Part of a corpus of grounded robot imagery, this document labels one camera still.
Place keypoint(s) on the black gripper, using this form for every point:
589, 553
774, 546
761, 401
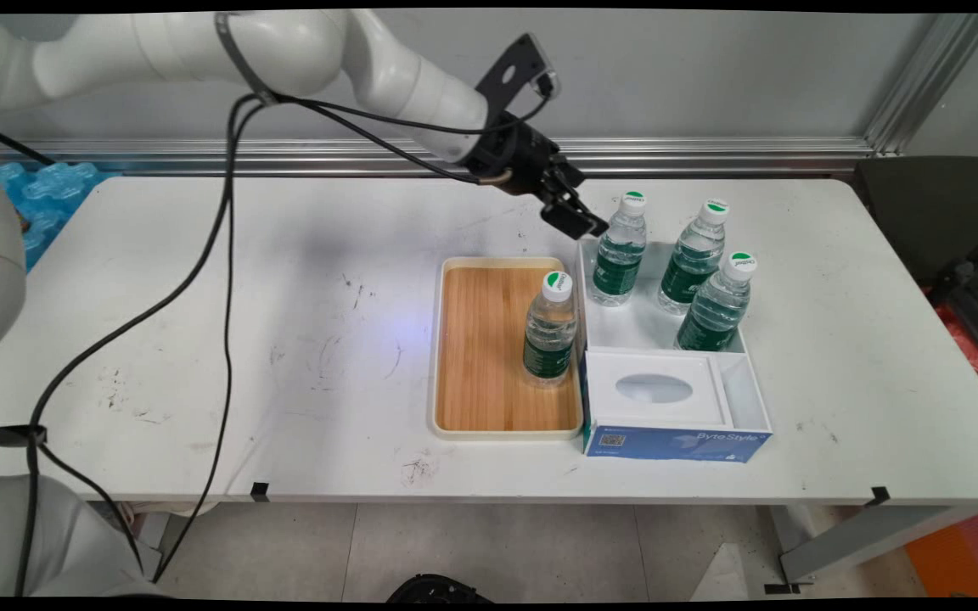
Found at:
514, 157

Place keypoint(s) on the water bottle green label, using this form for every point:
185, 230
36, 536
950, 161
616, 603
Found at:
618, 263
691, 267
714, 314
550, 339

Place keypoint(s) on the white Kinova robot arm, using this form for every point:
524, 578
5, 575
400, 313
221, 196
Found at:
158, 47

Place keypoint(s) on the bamboo tray white rim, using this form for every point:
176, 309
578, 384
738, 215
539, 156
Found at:
476, 356

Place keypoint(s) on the white box blue side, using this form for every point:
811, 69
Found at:
676, 443

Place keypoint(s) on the black object on floor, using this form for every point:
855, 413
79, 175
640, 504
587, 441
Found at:
438, 590

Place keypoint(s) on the black tape marker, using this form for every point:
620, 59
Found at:
880, 496
261, 491

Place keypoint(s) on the red bag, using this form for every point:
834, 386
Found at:
969, 348

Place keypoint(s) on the grey table leg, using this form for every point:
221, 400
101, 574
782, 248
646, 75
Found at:
862, 539

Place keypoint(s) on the blue shrink-wrapped bottle pack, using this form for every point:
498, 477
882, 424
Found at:
56, 191

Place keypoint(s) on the orange crate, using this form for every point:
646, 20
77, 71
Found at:
960, 556

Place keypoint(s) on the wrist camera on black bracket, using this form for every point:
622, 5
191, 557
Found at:
510, 72

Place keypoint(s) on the horizontal aluminium rail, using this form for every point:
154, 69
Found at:
710, 154

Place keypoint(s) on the slanted aluminium profile post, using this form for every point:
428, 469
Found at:
930, 81

